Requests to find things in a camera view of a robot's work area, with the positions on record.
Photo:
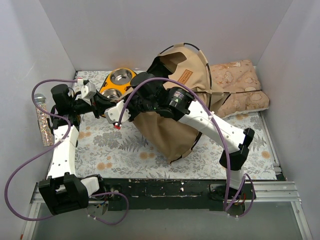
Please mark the glitter toy microphone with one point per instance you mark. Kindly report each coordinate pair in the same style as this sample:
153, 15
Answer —
42, 119

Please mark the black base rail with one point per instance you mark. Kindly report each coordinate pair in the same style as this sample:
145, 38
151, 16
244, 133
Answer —
161, 194

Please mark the floral table mat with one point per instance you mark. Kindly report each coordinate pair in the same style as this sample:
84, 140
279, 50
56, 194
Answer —
125, 153

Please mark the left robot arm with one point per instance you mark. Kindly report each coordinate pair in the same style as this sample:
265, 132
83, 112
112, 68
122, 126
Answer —
62, 190

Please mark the beige patterned pillow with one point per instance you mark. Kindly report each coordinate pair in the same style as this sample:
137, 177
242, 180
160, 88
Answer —
238, 76

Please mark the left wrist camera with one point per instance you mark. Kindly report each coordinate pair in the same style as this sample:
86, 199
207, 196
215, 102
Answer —
88, 91

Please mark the yellow double pet bowl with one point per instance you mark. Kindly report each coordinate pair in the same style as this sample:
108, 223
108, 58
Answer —
117, 83

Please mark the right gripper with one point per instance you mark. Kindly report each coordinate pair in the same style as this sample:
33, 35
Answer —
132, 104

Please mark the beige fabric pet tent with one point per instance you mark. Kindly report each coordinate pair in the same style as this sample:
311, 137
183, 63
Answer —
172, 139

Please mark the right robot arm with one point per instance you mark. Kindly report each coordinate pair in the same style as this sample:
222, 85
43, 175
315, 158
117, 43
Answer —
212, 125

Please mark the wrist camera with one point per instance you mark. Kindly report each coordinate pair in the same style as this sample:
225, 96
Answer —
112, 114
88, 91

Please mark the aluminium frame rail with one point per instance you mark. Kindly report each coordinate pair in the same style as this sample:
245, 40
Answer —
267, 210

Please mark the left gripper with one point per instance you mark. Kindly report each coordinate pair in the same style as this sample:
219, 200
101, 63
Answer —
97, 102

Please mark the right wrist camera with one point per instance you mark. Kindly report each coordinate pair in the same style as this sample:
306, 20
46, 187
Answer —
112, 114

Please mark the black microphone stand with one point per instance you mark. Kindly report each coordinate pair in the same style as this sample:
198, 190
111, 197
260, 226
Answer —
53, 123

